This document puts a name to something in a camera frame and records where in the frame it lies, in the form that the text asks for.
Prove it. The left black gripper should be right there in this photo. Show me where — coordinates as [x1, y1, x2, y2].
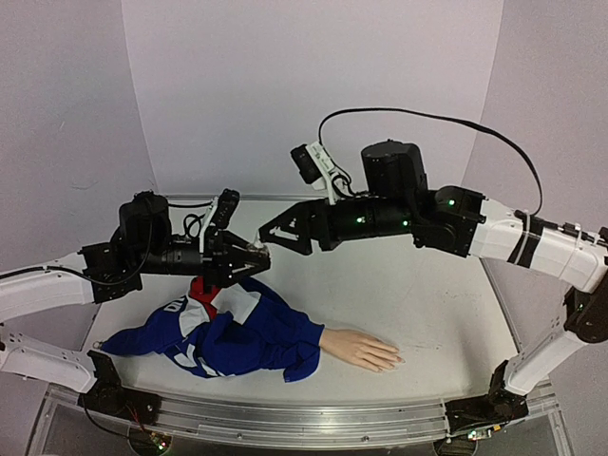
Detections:
[136, 231, 271, 295]

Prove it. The clear nail polish bottle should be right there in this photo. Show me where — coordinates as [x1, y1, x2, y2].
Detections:
[247, 241, 268, 255]

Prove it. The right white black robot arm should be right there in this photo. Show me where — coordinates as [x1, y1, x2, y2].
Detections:
[256, 140, 607, 396]

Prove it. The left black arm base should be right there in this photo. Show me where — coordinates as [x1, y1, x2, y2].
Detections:
[78, 351, 162, 425]

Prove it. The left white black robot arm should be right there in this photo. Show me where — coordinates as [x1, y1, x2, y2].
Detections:
[1, 189, 271, 415]

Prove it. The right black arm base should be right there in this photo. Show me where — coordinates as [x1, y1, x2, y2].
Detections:
[445, 361, 528, 436]

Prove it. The blue red white jacket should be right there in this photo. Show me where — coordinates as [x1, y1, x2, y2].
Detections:
[100, 276, 324, 383]

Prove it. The mannequin hand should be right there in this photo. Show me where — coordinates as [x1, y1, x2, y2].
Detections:
[319, 328, 404, 372]

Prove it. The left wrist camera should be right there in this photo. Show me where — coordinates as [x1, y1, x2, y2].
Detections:
[199, 188, 240, 254]

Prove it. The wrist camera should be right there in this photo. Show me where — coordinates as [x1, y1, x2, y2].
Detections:
[199, 188, 240, 254]
[290, 142, 353, 205]

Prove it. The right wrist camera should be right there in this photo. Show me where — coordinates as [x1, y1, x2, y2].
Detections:
[290, 142, 353, 205]

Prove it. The aluminium front rail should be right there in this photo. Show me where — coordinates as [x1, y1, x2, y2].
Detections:
[27, 380, 573, 455]

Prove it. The right black camera cable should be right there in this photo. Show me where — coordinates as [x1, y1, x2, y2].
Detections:
[317, 106, 543, 218]

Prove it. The left black base cable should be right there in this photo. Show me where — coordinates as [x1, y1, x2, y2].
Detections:
[79, 403, 143, 441]

